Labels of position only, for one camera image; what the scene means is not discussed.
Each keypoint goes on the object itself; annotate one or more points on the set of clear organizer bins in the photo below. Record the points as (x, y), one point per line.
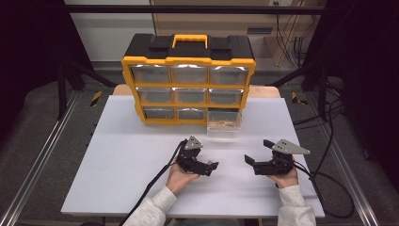
(189, 74)

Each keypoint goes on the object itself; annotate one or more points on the yellow black organizer case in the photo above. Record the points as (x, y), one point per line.
(191, 50)

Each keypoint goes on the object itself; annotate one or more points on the person's right hand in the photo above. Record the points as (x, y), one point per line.
(285, 180)

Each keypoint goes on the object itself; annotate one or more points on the black metal stand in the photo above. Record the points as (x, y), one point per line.
(62, 91)
(322, 91)

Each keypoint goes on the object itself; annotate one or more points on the black horizontal bar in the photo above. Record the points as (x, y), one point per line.
(194, 9)

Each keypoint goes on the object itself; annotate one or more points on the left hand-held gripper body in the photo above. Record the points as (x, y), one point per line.
(189, 161)

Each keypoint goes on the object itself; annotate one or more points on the aluminium floor rail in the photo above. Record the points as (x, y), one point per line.
(37, 157)
(342, 163)

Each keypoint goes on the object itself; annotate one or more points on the black curtain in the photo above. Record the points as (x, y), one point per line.
(370, 78)
(31, 47)

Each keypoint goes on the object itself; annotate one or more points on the person's left hand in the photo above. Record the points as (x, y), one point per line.
(178, 180)

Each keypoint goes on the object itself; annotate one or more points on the clear plastic drawer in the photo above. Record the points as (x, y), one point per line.
(223, 130)

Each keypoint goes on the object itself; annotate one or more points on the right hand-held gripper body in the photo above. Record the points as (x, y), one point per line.
(273, 168)

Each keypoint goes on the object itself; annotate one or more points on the pile of small brown parts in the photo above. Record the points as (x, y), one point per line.
(223, 123)

